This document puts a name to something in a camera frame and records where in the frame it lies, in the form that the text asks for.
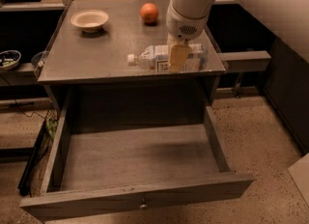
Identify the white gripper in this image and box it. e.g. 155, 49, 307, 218
166, 3, 210, 72

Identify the clear blue-label plastic bottle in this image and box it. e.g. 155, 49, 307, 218
127, 43, 208, 72

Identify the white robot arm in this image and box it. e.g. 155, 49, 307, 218
166, 0, 309, 62

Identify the open grey top drawer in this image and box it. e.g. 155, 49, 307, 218
19, 86, 256, 222

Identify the round metal drawer knob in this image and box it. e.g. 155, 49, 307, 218
139, 198, 148, 210

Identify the orange fruit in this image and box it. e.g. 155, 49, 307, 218
140, 3, 158, 24

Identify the grey side shelf bar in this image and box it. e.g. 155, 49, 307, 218
219, 50, 271, 73

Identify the grey wooden cabinet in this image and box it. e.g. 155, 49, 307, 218
37, 0, 228, 113

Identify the beige paper bowl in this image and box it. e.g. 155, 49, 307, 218
70, 10, 109, 33

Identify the blue patterned bowl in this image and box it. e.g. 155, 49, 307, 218
0, 50, 21, 70

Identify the black cable on floor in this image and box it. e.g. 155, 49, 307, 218
0, 72, 49, 120

